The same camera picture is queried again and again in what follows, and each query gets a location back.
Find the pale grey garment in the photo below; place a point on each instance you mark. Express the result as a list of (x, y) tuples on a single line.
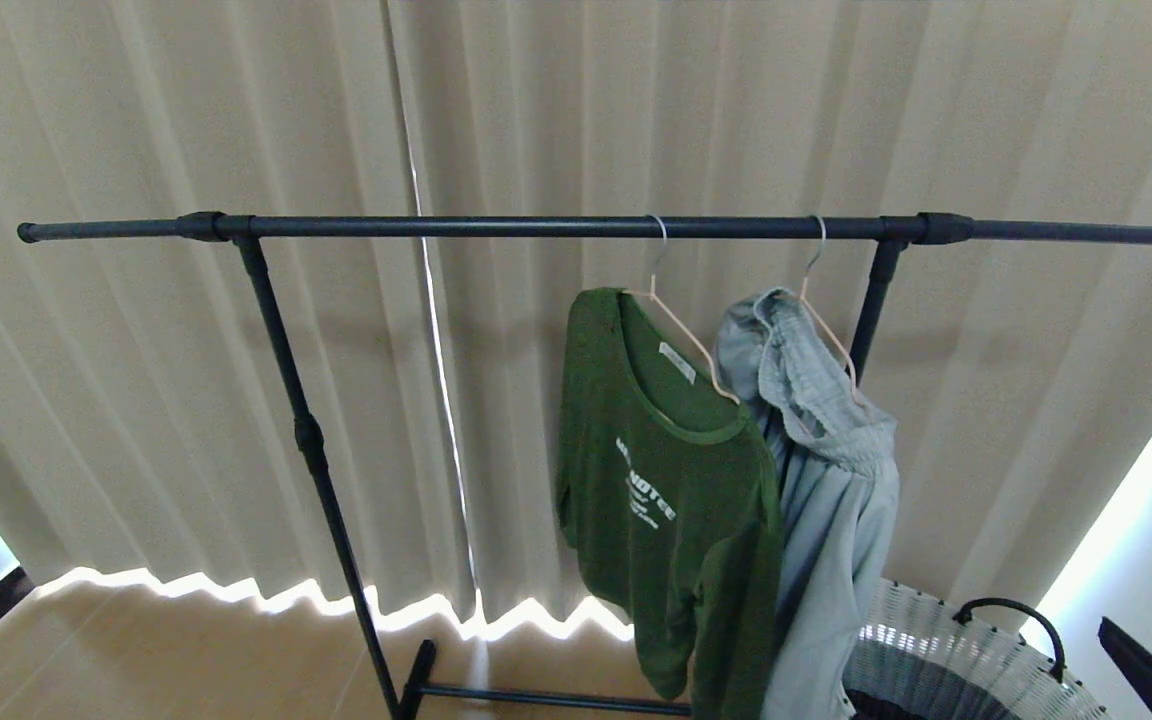
[(836, 520)]

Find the white laundry basket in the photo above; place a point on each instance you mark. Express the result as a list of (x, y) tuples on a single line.
[(936, 650)]

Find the black clothes rack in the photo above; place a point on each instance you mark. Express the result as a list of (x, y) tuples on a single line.
[(436, 227)]

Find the beige curtain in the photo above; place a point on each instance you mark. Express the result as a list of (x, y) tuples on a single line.
[(186, 400)]

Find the green long-sleeved shirt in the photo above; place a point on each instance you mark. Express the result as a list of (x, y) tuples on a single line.
[(656, 500)]

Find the pink clothes hanger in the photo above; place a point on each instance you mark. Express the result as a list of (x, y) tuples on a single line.
[(681, 331), (831, 343)]

